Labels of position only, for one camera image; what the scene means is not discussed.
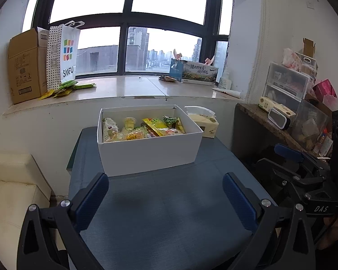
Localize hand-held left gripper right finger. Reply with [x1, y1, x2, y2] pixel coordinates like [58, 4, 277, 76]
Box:
[222, 171, 316, 270]

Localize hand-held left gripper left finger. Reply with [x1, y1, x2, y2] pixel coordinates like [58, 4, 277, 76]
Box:
[17, 172, 110, 270]

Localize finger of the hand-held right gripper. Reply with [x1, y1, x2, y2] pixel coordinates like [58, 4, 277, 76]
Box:
[274, 143, 331, 175]
[255, 158, 325, 201]

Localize white cardboard box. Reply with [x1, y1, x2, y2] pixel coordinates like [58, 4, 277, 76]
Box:
[97, 105, 204, 177]

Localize person's right hand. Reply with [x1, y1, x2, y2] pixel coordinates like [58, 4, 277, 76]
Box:
[315, 215, 338, 251]

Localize small bottles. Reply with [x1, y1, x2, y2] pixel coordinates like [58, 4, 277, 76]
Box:
[313, 129, 333, 158]

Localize clear plastic bin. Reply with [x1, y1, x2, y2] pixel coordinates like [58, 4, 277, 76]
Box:
[291, 99, 332, 150]

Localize dark wooden side table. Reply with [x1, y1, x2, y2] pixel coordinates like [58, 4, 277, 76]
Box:
[233, 103, 334, 164]

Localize clear plastic drawer unit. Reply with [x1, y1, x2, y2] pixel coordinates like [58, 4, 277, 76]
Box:
[262, 62, 311, 105]

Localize pink gift bag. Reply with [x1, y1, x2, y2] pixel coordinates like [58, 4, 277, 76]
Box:
[313, 79, 338, 106]

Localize white and green snack packet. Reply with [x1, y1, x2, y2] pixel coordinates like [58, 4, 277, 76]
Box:
[102, 117, 119, 143]

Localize orange-yellow snack packet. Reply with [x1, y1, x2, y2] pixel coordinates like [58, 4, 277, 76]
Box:
[123, 128, 152, 141]

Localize cream leather sofa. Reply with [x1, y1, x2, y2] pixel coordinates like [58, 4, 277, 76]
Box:
[0, 153, 53, 255]

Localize rolled white paper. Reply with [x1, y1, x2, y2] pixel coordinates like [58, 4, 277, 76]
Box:
[212, 87, 242, 99]

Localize cream soft tissue pack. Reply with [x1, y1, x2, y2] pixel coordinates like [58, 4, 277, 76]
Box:
[184, 105, 219, 138]

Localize pink floral packet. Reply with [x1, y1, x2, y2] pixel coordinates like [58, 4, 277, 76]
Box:
[282, 48, 302, 72]

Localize clear packet with orange snack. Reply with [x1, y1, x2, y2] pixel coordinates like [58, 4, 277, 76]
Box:
[158, 128, 185, 136]

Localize yellow snack packet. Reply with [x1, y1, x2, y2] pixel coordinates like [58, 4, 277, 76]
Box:
[142, 117, 169, 137]

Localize dark green snack packet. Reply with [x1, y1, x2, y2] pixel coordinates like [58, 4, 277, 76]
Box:
[162, 115, 181, 129]

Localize small open cardboard box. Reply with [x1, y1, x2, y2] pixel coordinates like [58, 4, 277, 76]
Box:
[303, 38, 317, 58]

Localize pile of green sachets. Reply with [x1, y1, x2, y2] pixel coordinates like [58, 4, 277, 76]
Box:
[39, 80, 97, 101]

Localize blue printed tissue box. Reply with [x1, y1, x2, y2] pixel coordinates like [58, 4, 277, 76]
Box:
[169, 58, 219, 86]

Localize white shopping bag coloured squares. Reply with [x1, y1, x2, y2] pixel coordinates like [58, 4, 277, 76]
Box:
[46, 20, 86, 91]

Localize brown cardboard box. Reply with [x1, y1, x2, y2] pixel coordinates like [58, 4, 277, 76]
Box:
[8, 27, 50, 105]

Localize black window frame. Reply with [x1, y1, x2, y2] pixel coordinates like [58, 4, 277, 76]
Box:
[31, 0, 235, 80]

